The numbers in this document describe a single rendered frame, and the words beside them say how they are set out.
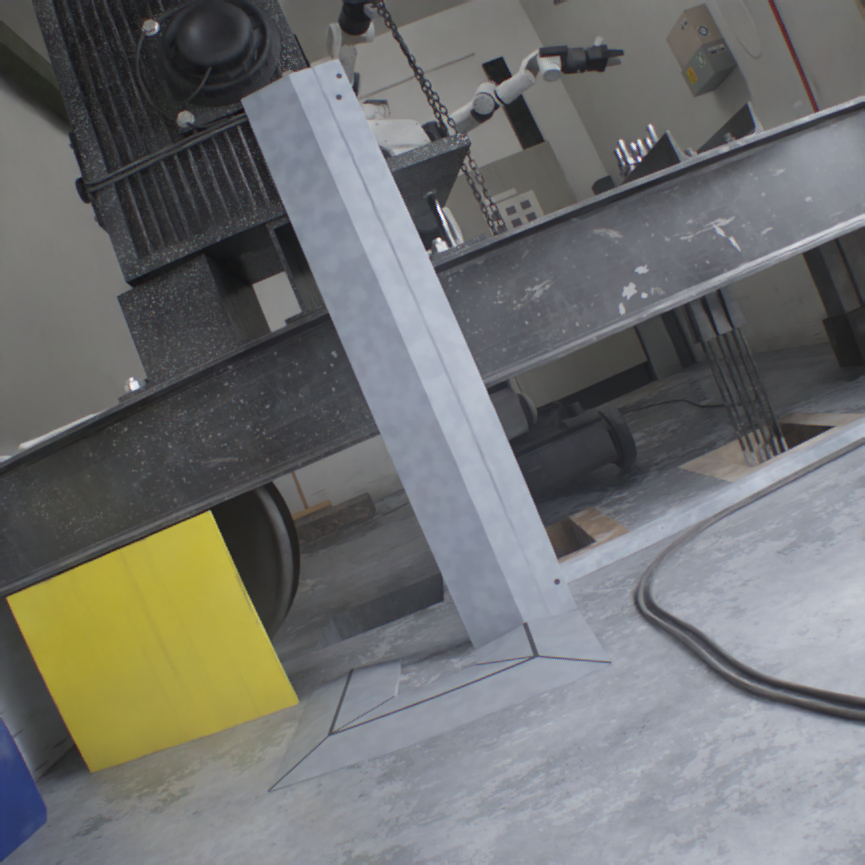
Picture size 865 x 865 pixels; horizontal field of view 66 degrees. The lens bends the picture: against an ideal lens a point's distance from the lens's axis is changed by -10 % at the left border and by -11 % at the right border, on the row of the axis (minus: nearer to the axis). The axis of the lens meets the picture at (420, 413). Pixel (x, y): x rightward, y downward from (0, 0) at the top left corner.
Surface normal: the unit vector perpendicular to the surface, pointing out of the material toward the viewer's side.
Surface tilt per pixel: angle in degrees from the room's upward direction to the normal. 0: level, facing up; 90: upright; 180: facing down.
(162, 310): 90
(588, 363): 90
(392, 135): 78
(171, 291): 90
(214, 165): 90
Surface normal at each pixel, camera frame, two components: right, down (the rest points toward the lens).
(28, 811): 0.91, -0.36
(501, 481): 0.16, -0.07
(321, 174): -0.15, 0.07
